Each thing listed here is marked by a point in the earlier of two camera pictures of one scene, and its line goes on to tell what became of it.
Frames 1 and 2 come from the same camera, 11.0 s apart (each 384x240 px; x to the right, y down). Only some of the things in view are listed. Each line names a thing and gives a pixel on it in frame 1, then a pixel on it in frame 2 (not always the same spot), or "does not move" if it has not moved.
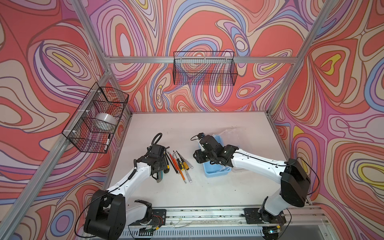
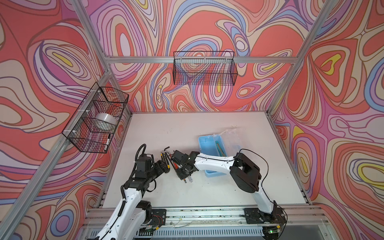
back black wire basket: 204,67 does not move
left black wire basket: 92,126 does not move
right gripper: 198,158 to 181,176
